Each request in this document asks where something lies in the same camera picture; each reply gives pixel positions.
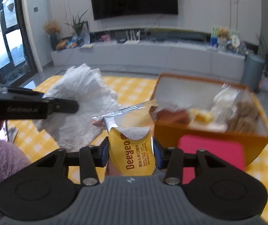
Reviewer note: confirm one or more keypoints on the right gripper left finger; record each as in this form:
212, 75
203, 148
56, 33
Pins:
101, 155

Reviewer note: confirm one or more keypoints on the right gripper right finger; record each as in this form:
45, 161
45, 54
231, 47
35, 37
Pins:
161, 155

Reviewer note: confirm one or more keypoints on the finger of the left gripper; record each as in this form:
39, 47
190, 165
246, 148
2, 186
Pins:
56, 105

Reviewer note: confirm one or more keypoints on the yellow Deeyeo wipes pack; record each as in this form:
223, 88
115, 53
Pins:
130, 148

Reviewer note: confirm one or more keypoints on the yellow cloth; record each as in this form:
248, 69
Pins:
200, 115

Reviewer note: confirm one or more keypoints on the white ribbon gift bag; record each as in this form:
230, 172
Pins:
224, 104

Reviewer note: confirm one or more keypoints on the brown plush toy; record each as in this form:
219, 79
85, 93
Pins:
245, 119

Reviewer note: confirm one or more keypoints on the yellow checkered mat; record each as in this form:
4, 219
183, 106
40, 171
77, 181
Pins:
130, 91

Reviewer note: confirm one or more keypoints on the orange storage box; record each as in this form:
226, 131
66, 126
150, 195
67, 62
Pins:
210, 109

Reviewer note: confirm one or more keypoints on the green potted plant left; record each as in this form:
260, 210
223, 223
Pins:
77, 24

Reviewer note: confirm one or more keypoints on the dried orange flowers vase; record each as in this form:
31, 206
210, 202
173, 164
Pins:
51, 28

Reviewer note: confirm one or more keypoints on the white wifi router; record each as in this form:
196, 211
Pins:
131, 38

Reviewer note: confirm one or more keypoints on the grey marble TV console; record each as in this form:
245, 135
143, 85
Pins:
155, 58

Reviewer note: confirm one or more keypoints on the potted plant beside bin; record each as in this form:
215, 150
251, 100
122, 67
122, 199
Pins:
263, 85

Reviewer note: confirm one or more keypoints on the grey round trash bin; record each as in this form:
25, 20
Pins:
253, 69

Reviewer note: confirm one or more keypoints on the small teddy bear figurine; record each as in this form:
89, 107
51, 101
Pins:
223, 37

